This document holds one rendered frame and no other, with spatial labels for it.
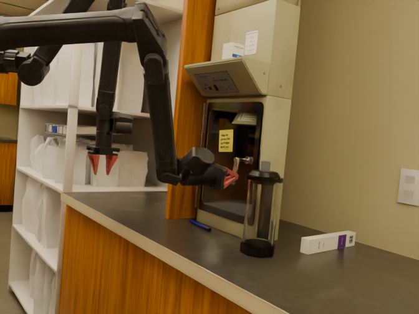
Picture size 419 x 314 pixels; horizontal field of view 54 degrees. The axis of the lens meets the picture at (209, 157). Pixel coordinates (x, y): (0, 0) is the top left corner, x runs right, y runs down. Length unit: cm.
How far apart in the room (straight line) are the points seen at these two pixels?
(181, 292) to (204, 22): 99
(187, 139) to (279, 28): 53
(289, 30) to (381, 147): 52
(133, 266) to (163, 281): 20
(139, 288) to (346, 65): 110
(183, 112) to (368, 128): 67
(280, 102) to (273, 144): 14
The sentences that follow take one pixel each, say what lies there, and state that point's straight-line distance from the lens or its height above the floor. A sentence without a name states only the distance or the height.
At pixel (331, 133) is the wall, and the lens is 169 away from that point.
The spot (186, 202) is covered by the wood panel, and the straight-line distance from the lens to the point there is 162.
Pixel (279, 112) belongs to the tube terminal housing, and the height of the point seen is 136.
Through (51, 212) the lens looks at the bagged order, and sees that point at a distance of 268.
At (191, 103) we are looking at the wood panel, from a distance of 159.
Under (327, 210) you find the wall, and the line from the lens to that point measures 170.
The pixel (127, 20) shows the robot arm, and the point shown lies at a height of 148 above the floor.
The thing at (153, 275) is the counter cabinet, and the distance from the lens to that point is 135.
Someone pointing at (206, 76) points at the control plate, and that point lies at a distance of 145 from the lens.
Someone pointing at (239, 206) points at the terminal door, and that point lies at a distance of 138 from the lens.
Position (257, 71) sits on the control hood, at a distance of 130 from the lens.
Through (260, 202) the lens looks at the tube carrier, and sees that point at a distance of 118.
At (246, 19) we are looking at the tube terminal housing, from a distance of 147.
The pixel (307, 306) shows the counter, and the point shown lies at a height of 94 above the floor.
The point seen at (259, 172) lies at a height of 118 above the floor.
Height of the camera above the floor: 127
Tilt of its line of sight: 3 degrees down
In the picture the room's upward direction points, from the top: 5 degrees clockwise
